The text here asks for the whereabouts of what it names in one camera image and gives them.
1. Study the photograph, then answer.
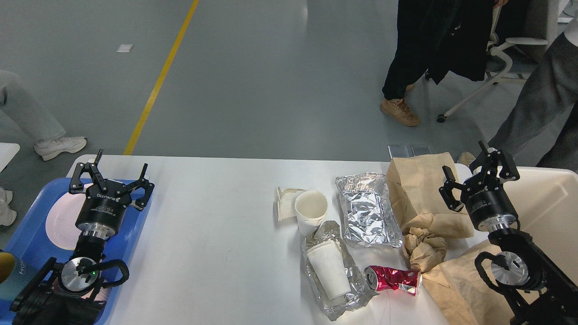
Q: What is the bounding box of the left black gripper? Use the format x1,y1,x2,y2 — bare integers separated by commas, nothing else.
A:
68,149,155,238

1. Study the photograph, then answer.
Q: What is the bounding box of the crushed red soda can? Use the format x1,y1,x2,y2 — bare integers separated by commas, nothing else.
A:
364,265,422,296

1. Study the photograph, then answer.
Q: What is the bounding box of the crumpled brown paper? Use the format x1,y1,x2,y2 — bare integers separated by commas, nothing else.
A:
403,227,447,272

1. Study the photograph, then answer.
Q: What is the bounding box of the pink plate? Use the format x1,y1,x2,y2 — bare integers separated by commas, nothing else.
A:
45,193,85,251

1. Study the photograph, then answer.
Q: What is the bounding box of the white office chair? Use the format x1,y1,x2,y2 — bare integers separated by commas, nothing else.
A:
436,0,557,123

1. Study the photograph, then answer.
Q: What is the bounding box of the person in black clothes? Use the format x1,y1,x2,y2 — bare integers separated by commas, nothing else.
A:
381,0,506,127

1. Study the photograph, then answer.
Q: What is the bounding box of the teal mug yellow inside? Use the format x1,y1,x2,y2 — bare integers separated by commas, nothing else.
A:
0,251,37,301

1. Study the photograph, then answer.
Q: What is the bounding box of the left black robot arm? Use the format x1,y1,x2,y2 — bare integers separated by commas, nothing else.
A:
1,152,154,325

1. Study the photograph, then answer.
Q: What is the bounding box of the lying white paper cup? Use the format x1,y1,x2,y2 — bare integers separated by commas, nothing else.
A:
306,239,351,300

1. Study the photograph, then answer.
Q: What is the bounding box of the crumpled foil under cup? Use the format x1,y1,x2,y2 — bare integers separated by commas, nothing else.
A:
301,221,376,321

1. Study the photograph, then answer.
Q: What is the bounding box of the blue plastic tray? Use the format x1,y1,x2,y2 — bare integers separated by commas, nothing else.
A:
0,178,152,325

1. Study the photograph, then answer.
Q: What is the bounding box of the large aluminium foil sheet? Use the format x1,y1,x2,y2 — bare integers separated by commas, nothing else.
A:
335,172,403,248

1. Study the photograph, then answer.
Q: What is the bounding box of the metal floor plate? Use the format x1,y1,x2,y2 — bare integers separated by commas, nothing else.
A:
388,145,432,158

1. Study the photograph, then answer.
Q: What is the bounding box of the person in light jeans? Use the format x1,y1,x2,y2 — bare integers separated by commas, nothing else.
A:
0,69,88,227

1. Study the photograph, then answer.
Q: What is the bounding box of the white table corner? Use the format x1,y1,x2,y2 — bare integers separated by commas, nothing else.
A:
0,142,20,172

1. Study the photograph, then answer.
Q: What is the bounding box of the pink ribbed mug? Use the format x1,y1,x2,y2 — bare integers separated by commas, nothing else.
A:
50,280,112,307

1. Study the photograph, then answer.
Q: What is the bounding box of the crushed white paper cup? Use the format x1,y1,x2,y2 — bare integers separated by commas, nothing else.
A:
276,187,306,222

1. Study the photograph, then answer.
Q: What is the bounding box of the brown paper bag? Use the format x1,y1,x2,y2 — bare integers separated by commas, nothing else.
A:
423,240,514,325
386,153,474,238

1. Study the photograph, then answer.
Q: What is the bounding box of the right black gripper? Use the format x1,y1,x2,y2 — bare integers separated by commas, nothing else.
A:
439,140,520,232

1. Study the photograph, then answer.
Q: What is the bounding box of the person in grey trousers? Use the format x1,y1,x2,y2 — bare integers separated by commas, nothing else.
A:
489,17,578,172

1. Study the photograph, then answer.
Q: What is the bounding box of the upright white paper cup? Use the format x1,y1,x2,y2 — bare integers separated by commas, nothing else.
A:
294,190,328,236

